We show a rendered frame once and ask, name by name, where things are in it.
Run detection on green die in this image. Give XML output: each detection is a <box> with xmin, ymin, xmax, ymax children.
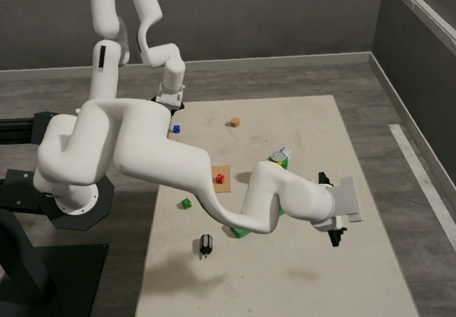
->
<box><xmin>182</xmin><ymin>198</ymin><xmax>192</xmax><ymax>209</ymax></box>

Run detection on tan short cylinder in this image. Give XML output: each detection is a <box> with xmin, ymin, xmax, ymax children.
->
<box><xmin>231</xmin><ymin>118</ymin><xmax>240</xmax><ymax>128</ymax></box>

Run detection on tan flat mat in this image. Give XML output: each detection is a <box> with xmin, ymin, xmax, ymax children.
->
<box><xmin>211</xmin><ymin>165</ymin><xmax>231</xmax><ymax>193</ymax></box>

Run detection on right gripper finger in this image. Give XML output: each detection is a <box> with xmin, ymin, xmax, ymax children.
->
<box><xmin>318</xmin><ymin>172</ymin><xmax>334</xmax><ymax>187</ymax></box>
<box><xmin>328</xmin><ymin>227</ymin><xmax>348</xmax><ymax>247</ymax></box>

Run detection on red die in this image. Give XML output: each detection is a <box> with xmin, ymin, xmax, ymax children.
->
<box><xmin>216</xmin><ymin>174</ymin><xmax>224</xmax><ymax>184</ymax></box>

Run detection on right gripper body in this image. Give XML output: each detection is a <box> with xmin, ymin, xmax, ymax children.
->
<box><xmin>310</xmin><ymin>184</ymin><xmax>342</xmax><ymax>232</ymax></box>

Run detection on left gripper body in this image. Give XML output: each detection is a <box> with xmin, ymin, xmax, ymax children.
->
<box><xmin>156</xmin><ymin>82</ymin><xmax>182</xmax><ymax>105</ymax></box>

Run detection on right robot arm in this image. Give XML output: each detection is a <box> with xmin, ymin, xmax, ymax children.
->
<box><xmin>33</xmin><ymin>98</ymin><xmax>364</xmax><ymax>234</ymax></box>

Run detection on green soda can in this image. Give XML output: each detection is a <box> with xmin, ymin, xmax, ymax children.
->
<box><xmin>269</xmin><ymin>151</ymin><xmax>288</xmax><ymax>170</ymax></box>

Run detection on green rectangular box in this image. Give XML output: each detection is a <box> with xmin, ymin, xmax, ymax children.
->
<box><xmin>230</xmin><ymin>208</ymin><xmax>285</xmax><ymax>239</ymax></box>

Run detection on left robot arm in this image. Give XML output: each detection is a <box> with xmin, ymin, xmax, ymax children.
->
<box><xmin>89</xmin><ymin>0</ymin><xmax>185</xmax><ymax>110</ymax></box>

